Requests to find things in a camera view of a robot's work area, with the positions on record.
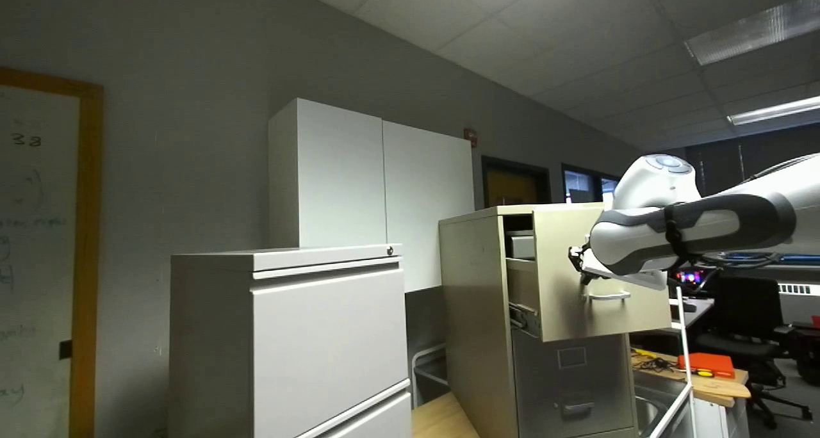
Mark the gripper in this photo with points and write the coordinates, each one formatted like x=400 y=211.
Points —
x=576 y=259

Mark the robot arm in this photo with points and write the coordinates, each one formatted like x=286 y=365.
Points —
x=705 y=223

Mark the beige open drawer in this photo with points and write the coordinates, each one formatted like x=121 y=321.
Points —
x=576 y=259

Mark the beige closed drawer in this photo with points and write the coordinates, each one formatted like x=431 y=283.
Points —
x=570 y=380

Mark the large grey cabinet drawer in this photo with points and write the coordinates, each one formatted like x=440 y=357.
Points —
x=327 y=348

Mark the dark framed window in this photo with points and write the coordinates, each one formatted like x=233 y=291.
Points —
x=580 y=185

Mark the screen with coloured lights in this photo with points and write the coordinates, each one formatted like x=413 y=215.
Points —
x=688 y=276

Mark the beige metal filing cabinet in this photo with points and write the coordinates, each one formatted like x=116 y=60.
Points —
x=474 y=310

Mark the yellow hand tool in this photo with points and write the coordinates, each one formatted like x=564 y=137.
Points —
x=642 y=353

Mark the red fire alarm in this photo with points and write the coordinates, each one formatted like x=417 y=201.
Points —
x=471 y=137

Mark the orange flat case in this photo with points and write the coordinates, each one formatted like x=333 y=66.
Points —
x=706 y=364

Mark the steel sink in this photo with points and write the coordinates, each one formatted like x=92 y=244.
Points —
x=650 y=409

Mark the black office chair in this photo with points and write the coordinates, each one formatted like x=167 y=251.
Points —
x=743 y=323

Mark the wooden board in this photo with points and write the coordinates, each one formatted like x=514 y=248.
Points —
x=724 y=390

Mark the narrow ceiling light strip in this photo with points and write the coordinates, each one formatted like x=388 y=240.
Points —
x=775 y=110

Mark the tall white cabinet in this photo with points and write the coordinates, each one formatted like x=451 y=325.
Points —
x=339 y=182

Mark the wide ceiling light panel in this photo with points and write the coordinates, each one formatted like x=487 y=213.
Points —
x=756 y=29

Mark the grey lateral file cabinet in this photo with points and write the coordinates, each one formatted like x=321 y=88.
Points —
x=211 y=348

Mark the wooden door with dark frame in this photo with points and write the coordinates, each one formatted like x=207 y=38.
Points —
x=512 y=187

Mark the white metal frame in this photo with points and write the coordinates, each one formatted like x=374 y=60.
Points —
x=687 y=361

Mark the white tube frame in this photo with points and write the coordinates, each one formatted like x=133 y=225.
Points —
x=419 y=367

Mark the white wall heater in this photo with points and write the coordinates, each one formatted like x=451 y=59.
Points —
x=799 y=297

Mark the whiteboard with wooden frame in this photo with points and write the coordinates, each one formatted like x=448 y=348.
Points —
x=38 y=265

